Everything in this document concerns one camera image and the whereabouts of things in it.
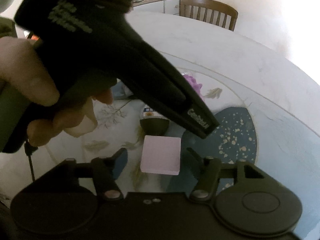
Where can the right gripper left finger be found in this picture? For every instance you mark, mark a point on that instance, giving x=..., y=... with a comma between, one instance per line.
x=106, y=171

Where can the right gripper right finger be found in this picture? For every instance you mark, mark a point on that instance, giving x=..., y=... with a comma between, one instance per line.
x=207, y=173

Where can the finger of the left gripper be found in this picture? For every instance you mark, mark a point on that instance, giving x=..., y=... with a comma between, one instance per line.
x=154, y=126

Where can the pink sticky note pad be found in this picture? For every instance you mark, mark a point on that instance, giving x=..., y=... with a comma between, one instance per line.
x=161, y=155

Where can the person's left hand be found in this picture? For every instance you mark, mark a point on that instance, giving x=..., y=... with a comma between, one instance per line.
x=21, y=68

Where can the small colourful card box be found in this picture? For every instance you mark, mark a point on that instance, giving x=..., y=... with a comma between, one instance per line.
x=148, y=112

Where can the round decorated placemat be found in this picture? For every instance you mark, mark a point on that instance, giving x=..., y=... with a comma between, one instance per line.
x=119, y=126

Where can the purple plush toy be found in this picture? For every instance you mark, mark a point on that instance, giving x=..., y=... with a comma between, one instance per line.
x=194, y=84

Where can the white sideboard cabinet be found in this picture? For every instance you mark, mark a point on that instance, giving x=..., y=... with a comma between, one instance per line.
x=171, y=7

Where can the wooden chair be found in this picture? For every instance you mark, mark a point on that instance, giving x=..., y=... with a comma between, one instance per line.
x=209, y=11

